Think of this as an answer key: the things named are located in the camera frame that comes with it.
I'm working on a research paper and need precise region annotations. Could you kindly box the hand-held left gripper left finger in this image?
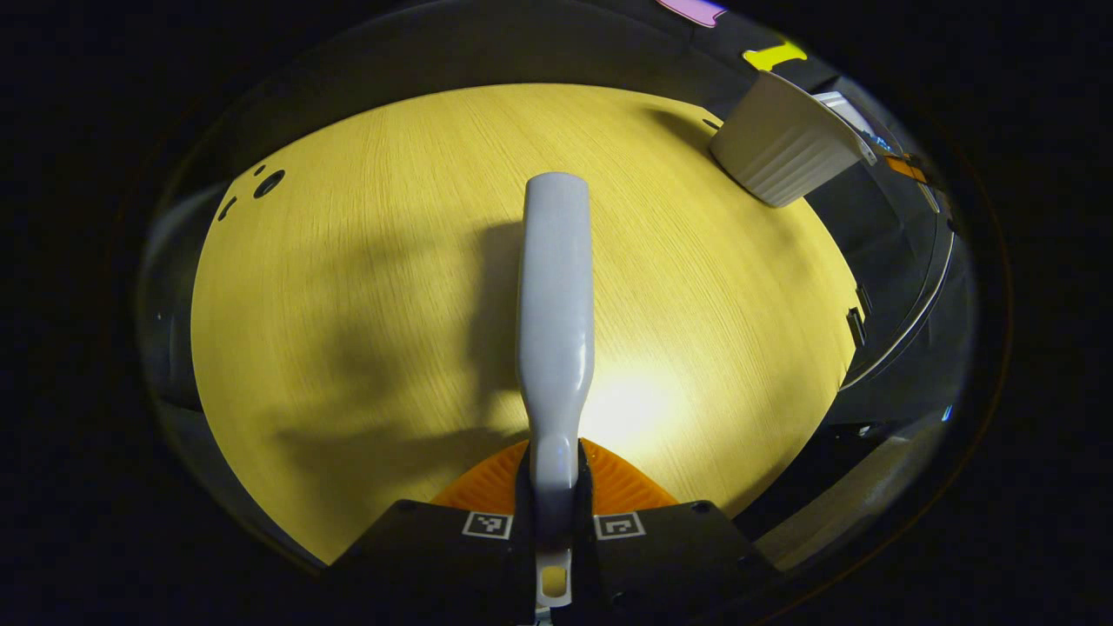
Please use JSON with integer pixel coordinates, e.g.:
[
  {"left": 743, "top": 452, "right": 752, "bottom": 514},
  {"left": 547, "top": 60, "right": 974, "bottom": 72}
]
[{"left": 326, "top": 439, "right": 534, "bottom": 611}]

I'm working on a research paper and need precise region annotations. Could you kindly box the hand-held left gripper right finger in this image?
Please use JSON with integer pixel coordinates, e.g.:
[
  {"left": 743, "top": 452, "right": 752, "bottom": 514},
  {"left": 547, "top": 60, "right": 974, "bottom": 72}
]
[{"left": 574, "top": 437, "right": 785, "bottom": 611}]

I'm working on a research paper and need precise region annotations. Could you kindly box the white ribbed garbage bin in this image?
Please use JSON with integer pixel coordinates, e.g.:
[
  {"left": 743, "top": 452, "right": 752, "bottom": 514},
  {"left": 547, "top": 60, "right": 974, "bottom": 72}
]
[{"left": 709, "top": 71, "right": 879, "bottom": 209}]

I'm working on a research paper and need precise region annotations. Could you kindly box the small grey broom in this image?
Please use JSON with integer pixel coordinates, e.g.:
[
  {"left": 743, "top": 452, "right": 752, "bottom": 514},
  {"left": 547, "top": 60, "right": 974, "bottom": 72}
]
[{"left": 517, "top": 171, "right": 597, "bottom": 609}]

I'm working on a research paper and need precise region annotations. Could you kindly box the wooden desktop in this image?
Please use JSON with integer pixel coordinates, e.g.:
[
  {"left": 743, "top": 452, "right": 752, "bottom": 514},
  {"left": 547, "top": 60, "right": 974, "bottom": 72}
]
[{"left": 190, "top": 83, "right": 862, "bottom": 566}]

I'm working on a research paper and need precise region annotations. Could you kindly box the grey cable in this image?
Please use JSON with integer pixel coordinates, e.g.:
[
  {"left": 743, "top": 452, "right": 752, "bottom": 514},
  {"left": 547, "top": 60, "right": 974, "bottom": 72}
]
[{"left": 837, "top": 230, "right": 957, "bottom": 392}]

